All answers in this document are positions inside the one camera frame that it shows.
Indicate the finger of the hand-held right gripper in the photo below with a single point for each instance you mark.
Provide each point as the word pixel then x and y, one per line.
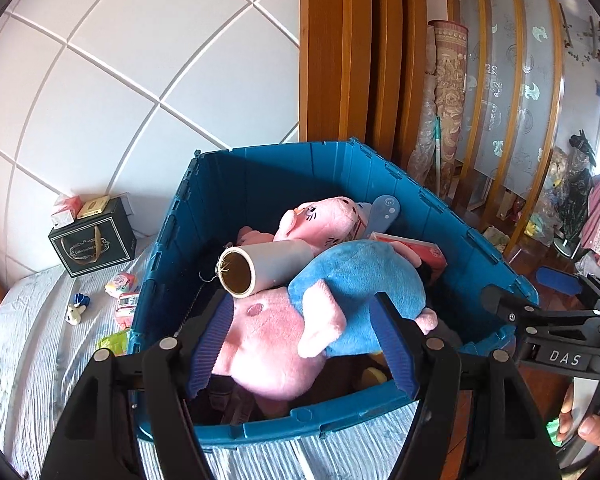
pixel 560 282
pixel 505 302

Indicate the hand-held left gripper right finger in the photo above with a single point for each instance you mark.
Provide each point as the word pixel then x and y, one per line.
pixel 395 345

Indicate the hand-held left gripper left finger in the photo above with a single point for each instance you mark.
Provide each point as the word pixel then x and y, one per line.
pixel 210 350

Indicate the pink pig plush blue body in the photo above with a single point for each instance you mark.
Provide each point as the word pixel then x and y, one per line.
pixel 360 275

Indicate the pink pack with barcode label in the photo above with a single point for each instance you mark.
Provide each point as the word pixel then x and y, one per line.
pixel 127 310

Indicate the green snack packet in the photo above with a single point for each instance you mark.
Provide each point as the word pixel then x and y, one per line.
pixel 115 342

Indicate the colourful small tissue pack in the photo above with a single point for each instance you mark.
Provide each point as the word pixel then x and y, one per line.
pixel 122 282

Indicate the white paper roll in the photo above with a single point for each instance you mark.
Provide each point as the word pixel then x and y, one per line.
pixel 280 262

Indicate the small white blue plush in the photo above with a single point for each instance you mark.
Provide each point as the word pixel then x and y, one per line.
pixel 76 314

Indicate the pink pig plush orange dress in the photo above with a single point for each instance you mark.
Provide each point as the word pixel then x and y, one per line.
pixel 325 215

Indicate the blue plastic storage container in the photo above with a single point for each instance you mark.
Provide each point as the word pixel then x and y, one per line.
pixel 280 170

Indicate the person's right hand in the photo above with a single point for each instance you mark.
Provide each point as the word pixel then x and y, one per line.
pixel 595 430

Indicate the yellow brown plush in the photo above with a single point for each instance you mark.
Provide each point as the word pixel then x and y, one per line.
pixel 375 375

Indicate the red pack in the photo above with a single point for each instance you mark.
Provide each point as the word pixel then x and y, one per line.
pixel 425 255

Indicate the light blue round plastic toy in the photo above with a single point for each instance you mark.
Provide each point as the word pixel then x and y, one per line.
pixel 386 210

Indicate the light blue striped bed sheet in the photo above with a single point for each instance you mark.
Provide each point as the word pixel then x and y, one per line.
pixel 40 385

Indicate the flat yellow box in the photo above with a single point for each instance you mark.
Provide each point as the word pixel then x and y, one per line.
pixel 94 208

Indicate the pink white tissue pack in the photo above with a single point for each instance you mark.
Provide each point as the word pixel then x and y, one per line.
pixel 65 215

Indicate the rolled patterned carpet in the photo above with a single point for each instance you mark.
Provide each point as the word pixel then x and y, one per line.
pixel 447 100

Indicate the frosted glass sliding doors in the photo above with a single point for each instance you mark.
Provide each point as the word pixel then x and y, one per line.
pixel 510 60

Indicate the white quilted headboard panel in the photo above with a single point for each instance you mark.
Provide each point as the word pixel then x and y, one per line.
pixel 130 60

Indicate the wooden headboard frame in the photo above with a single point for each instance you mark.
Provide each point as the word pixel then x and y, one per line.
pixel 330 60

